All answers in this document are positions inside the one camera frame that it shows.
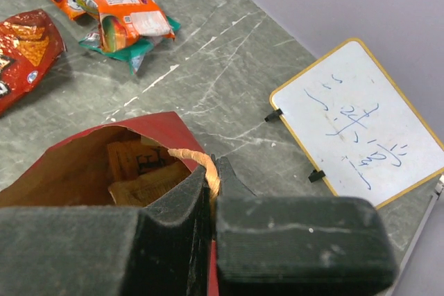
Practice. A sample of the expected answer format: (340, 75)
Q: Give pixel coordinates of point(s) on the orange kettle chips bag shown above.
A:
(130, 159)

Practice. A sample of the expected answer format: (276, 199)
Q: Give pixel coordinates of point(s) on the red doritos chip bag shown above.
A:
(30, 46)

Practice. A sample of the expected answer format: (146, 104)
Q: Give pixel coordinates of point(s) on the small whiteboard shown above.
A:
(359, 131)

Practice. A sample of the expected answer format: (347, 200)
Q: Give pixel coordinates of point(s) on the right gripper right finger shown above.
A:
(290, 245)

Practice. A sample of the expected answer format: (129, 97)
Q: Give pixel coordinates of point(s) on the red paper bag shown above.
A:
(75, 172)

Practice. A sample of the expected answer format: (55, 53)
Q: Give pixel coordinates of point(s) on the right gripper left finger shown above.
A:
(161, 249)

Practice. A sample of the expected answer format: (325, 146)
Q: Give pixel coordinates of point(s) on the orange skittles packet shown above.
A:
(122, 23)

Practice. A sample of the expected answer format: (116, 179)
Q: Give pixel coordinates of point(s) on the brown snack packet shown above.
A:
(148, 187)

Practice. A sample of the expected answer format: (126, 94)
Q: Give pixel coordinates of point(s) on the teal snack packet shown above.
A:
(132, 55)

